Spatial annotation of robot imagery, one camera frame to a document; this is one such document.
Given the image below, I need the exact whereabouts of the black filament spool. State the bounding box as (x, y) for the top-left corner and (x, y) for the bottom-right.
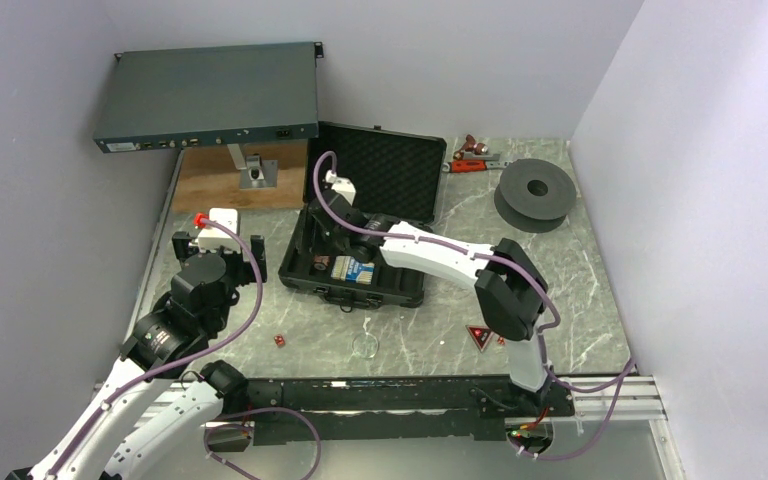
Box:
(493, 158), (577, 233)

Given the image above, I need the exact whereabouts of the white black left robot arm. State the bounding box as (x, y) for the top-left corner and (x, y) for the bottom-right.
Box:
(8, 229), (267, 479)

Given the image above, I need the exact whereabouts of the blue card deck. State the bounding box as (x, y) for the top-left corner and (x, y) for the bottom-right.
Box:
(330, 256), (375, 285)

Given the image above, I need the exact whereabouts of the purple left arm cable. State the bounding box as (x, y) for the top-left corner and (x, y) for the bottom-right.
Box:
(46, 220), (265, 480)

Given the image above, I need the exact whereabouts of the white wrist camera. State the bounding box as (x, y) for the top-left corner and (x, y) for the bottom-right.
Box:
(193, 208), (241, 253)
(325, 170), (356, 205)

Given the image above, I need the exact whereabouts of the black poker set case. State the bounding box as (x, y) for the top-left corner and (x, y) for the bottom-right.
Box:
(278, 122), (448, 309)

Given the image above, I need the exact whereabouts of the clear round dealer disc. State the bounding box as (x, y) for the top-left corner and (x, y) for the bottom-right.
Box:
(351, 332), (380, 360)

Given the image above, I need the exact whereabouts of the grey rack network switch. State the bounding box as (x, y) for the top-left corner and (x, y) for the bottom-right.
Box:
(93, 41), (324, 153)

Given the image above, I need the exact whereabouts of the grey metal bracket stand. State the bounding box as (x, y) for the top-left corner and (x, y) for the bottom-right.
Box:
(227, 144), (278, 190)

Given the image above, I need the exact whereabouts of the red black triangle button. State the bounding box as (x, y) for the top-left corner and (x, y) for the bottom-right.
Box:
(466, 325), (494, 352)

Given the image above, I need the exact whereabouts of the red grey clamp tool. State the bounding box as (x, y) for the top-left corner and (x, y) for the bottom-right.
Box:
(442, 155), (507, 174)

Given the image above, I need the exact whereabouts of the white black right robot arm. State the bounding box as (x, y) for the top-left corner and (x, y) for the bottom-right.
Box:
(306, 190), (550, 415)

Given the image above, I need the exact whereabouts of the brown poker chip stack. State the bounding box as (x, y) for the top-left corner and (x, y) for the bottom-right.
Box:
(312, 255), (333, 271)

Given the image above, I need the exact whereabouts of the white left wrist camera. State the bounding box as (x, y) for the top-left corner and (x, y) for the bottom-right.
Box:
(193, 208), (241, 253)

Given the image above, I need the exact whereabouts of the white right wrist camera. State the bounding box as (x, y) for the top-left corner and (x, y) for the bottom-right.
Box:
(325, 170), (356, 205)

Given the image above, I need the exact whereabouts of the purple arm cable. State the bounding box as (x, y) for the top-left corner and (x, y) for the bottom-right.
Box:
(46, 220), (265, 480)
(312, 150), (637, 393)

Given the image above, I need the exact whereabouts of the brown wooden board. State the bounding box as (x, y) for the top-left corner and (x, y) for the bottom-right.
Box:
(171, 140), (308, 213)

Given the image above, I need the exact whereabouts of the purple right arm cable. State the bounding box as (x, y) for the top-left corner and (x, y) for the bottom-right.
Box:
(312, 150), (637, 393)

